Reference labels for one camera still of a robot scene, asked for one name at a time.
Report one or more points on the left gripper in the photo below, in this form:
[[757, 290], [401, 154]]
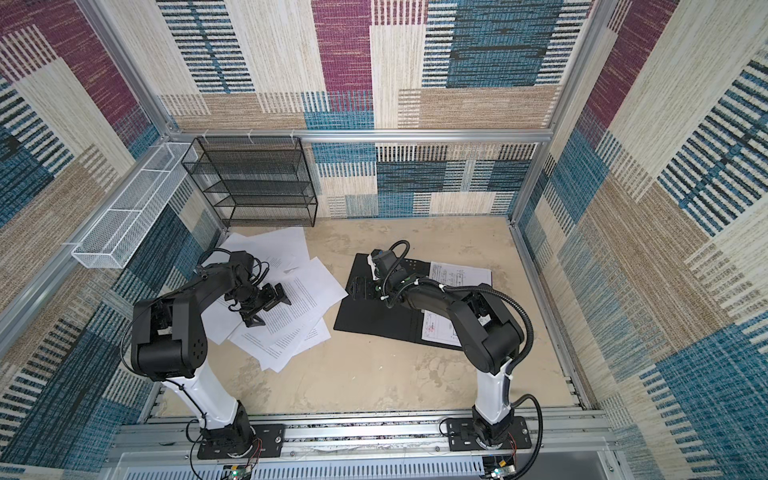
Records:
[[272, 299]]

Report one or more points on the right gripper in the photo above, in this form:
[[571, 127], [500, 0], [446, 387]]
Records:
[[368, 292]]

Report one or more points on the orange black file folder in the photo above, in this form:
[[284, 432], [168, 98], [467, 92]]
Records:
[[375, 318]]

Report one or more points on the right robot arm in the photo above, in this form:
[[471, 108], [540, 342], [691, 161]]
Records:
[[493, 330]]

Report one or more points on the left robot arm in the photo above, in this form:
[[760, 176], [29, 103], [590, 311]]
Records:
[[169, 344]]

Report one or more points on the large front text sheet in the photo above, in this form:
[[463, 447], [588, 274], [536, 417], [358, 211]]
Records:
[[312, 289]]

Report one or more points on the right text paper sheet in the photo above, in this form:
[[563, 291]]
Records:
[[276, 355]]

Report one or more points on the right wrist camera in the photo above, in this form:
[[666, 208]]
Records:
[[381, 262]]

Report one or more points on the black wire mesh shelf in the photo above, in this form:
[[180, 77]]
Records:
[[254, 181]]

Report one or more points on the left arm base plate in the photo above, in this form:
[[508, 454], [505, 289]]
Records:
[[260, 441]]

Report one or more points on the white wire mesh basket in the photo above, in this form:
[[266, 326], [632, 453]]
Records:
[[117, 234]]

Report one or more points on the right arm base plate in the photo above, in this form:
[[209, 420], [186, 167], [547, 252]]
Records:
[[468, 434]]

